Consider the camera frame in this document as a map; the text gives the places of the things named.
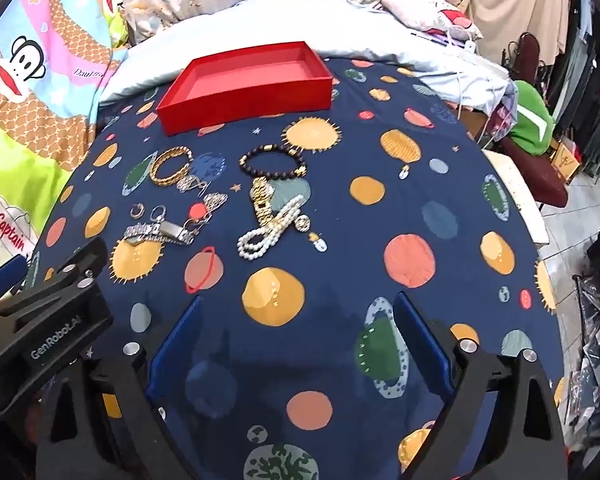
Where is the light blue quilt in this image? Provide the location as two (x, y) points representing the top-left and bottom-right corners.
(99, 0), (518, 124)

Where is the white charging cable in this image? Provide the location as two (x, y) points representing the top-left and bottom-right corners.
(419, 0), (487, 111)

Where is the silver infinity earring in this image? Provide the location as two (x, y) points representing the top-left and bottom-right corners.
(176, 174), (209, 197)

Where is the dark red chair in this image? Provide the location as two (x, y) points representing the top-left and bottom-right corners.
(496, 32), (568, 208)

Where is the silver watch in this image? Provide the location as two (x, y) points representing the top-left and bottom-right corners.
(123, 220), (195, 246)

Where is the silver filigree heart earring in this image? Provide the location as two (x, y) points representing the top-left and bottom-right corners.
(202, 192), (228, 221)

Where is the black bead bracelet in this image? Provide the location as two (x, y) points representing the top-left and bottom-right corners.
(237, 143), (309, 181)

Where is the pink white pillow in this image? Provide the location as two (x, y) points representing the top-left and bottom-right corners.
(381, 0), (483, 41)

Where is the cartoon monkey blanket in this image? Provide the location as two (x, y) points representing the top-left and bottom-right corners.
(0, 0), (128, 266)

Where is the green cushion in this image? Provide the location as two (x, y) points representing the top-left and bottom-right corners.
(508, 80), (555, 156)

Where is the red jewelry tray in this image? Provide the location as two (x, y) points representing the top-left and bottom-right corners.
(156, 41), (332, 136)

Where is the gold bangle bracelet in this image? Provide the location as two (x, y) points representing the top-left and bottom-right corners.
(148, 145), (195, 189)

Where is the beige curtain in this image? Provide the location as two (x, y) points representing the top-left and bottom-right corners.
(468, 0), (570, 65)

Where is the gold watch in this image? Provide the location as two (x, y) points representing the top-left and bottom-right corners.
(249, 177), (275, 226)

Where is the navy planet print sheet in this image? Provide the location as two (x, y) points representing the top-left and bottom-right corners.
(29, 58), (564, 479)

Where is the white pearl necklace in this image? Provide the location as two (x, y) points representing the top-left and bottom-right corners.
(236, 193), (307, 262)

